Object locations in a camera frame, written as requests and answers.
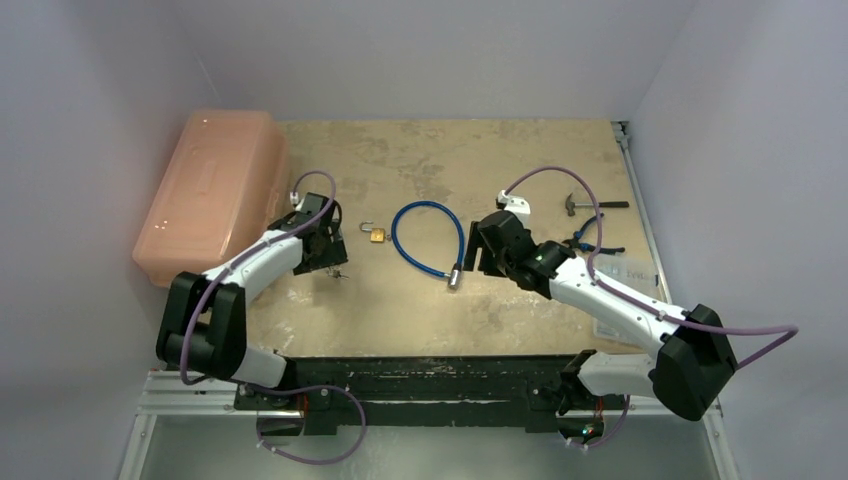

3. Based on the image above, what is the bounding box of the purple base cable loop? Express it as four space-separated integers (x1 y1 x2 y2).
255 384 370 468

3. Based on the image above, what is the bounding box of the small black handled hammer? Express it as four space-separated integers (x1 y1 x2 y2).
564 194 630 217

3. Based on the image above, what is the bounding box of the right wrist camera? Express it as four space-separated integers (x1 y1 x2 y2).
496 190 531 227

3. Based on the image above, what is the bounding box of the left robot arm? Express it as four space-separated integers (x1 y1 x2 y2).
155 193 348 409

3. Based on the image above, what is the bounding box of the pink plastic storage box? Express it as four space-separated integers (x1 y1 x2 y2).
132 109 290 288

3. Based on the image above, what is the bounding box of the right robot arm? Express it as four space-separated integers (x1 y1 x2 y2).
464 210 738 421

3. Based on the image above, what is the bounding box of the brass padlock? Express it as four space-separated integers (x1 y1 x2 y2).
359 221 388 243

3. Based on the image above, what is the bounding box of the blue cable lock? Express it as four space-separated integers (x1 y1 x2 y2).
390 200 466 291

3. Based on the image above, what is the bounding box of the aluminium frame rail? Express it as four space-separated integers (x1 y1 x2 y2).
611 121 741 479

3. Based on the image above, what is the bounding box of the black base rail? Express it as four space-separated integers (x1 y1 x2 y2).
234 351 624 435

